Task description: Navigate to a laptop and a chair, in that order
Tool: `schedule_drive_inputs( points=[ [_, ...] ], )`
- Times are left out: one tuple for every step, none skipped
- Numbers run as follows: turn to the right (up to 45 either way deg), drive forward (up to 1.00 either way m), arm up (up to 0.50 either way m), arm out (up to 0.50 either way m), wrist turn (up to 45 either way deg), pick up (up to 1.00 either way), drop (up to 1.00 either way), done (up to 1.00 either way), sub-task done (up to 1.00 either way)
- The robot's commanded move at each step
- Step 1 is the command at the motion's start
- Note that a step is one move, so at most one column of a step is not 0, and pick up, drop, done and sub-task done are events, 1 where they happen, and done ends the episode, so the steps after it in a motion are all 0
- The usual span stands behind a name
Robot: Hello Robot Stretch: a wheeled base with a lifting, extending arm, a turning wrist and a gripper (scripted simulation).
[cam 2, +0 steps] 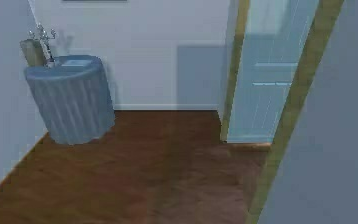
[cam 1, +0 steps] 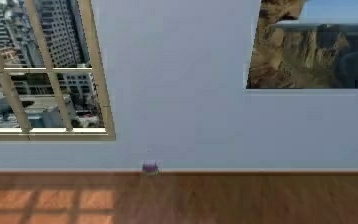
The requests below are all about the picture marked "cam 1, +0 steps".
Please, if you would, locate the small purple green object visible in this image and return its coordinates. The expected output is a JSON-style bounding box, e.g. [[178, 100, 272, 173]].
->
[[141, 160, 161, 176]]

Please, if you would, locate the tan framed window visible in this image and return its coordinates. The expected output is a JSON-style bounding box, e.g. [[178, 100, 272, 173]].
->
[[0, 0, 117, 142]]

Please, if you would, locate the canyon landscape wall picture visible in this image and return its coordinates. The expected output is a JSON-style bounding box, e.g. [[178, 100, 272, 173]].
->
[[245, 0, 358, 90]]

